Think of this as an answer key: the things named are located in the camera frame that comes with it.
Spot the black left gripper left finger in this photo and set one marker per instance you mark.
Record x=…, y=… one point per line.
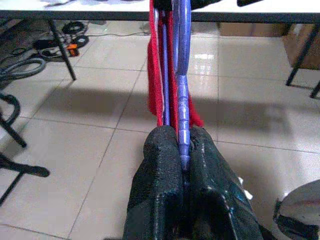
x=157, y=187

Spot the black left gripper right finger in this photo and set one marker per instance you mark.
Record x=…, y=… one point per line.
x=215, y=195

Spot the purple plastic clothes hanger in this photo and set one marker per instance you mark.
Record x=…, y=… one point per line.
x=183, y=112

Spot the silver robot leg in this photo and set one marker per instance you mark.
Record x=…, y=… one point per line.
x=302, y=200

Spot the black metal chair base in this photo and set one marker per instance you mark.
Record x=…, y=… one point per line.
x=15, y=135

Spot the orange black tool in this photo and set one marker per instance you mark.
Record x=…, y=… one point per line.
x=73, y=50

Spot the brown cardboard box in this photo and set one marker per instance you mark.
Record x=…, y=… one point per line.
x=255, y=30
x=297, y=45

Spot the black power strip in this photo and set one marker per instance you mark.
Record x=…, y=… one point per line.
x=42, y=45

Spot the white table black frame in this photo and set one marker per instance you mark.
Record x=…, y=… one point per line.
x=100, y=16

